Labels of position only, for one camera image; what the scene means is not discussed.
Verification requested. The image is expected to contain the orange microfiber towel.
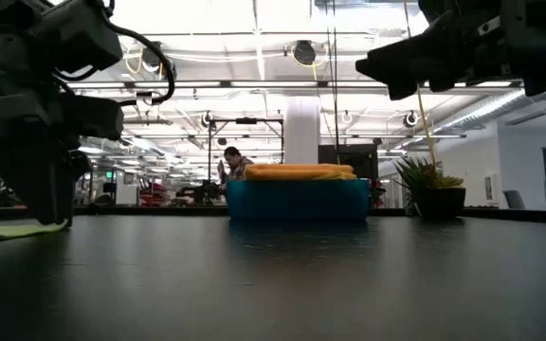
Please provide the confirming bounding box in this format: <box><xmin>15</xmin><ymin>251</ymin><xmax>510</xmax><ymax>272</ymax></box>
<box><xmin>244</xmin><ymin>162</ymin><xmax>355</xmax><ymax>182</ymax></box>

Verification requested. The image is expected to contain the small potted succulent plant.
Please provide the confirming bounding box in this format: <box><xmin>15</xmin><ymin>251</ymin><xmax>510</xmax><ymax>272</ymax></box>
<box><xmin>393</xmin><ymin>155</ymin><xmax>467</xmax><ymax>220</ymax></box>

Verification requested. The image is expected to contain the teal plastic bin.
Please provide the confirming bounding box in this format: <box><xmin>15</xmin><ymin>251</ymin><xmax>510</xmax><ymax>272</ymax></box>
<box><xmin>226</xmin><ymin>178</ymin><xmax>372</xmax><ymax>222</ymax></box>

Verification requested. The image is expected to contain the long light strip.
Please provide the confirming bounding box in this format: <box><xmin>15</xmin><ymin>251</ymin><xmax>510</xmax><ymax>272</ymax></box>
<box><xmin>64</xmin><ymin>79</ymin><xmax>514</xmax><ymax>90</ymax></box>

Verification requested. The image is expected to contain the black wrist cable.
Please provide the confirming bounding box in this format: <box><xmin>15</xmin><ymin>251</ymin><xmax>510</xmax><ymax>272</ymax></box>
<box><xmin>54</xmin><ymin>16</ymin><xmax>177</xmax><ymax>108</ymax></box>

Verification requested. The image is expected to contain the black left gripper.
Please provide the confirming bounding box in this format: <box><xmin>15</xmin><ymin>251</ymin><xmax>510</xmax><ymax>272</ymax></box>
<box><xmin>0</xmin><ymin>21</ymin><xmax>125</xmax><ymax>226</ymax></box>

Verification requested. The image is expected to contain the person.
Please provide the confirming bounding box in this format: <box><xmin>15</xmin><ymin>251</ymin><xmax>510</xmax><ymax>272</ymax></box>
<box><xmin>216</xmin><ymin>145</ymin><xmax>256</xmax><ymax>185</ymax></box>

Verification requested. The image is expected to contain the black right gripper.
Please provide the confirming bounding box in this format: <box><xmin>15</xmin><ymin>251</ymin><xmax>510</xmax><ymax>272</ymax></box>
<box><xmin>355</xmin><ymin>0</ymin><xmax>546</xmax><ymax>101</ymax></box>

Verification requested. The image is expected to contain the lime green microfiber towel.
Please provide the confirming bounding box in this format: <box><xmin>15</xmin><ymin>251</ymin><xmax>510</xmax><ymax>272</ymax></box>
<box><xmin>0</xmin><ymin>218</ymin><xmax>71</xmax><ymax>245</ymax></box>

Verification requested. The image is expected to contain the grey chair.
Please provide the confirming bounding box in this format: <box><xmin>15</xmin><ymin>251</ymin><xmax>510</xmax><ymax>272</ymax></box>
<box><xmin>501</xmin><ymin>188</ymin><xmax>527</xmax><ymax>211</ymax></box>

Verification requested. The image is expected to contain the white pillar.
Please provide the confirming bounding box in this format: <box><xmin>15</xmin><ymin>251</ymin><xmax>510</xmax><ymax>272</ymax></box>
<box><xmin>283</xmin><ymin>97</ymin><xmax>322</xmax><ymax>166</ymax></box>

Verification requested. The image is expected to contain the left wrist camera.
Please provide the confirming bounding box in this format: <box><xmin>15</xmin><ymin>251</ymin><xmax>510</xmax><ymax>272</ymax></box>
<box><xmin>35</xmin><ymin>0</ymin><xmax>124</xmax><ymax>73</ymax></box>

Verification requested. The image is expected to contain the yellow hanging cable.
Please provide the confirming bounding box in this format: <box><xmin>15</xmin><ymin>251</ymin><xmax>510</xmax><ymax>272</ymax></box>
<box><xmin>402</xmin><ymin>0</ymin><xmax>439</xmax><ymax>168</ymax></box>

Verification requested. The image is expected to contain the black hanging cable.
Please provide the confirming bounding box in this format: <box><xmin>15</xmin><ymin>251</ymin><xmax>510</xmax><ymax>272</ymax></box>
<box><xmin>327</xmin><ymin>0</ymin><xmax>343</xmax><ymax>166</ymax></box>

